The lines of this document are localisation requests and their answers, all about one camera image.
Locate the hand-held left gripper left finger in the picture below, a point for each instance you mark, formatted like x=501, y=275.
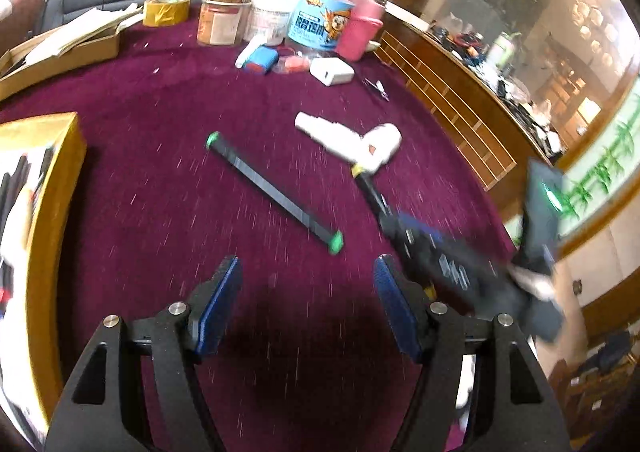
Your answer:
x=220, y=304

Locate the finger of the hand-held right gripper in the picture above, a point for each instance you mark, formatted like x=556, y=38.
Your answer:
x=450, y=277
x=425, y=233

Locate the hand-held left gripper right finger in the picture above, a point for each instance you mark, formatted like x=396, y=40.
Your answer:
x=395, y=307

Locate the black marker yellow cap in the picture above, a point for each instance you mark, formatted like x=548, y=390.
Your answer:
x=370, y=189

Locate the black marker green caps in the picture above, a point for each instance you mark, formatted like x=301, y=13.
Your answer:
x=272, y=189

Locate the gold box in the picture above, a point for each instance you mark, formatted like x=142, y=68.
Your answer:
x=55, y=212

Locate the white pill bottle red label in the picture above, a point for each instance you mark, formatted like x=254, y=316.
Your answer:
x=380, y=145

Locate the brick-pattern wooden counter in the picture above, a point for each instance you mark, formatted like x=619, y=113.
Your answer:
x=450, y=112

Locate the maroon tablecloth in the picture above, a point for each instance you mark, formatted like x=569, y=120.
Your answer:
x=150, y=182

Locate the small white narrow-neck bottle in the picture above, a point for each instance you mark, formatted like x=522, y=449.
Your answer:
x=325, y=132

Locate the nail clipper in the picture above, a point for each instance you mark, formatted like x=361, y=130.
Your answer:
x=376, y=88

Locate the white charger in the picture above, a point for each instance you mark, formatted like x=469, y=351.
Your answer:
x=331, y=71

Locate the pink cup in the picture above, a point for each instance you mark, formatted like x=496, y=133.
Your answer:
x=362, y=27

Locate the blue label cartoon plastic jar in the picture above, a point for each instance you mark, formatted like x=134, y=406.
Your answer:
x=322, y=17

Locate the blue and white case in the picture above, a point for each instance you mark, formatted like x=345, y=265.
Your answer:
x=260, y=60

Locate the white plastic jar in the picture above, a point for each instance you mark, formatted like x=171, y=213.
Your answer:
x=270, y=15

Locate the amber clear jar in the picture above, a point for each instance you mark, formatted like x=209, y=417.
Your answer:
x=220, y=22

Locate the yellow tape roll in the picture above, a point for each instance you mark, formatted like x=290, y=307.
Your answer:
x=166, y=11

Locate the cardboard box with papers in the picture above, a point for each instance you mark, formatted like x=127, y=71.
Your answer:
x=65, y=45

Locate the maroon chair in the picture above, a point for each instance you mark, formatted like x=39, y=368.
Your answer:
x=22, y=15

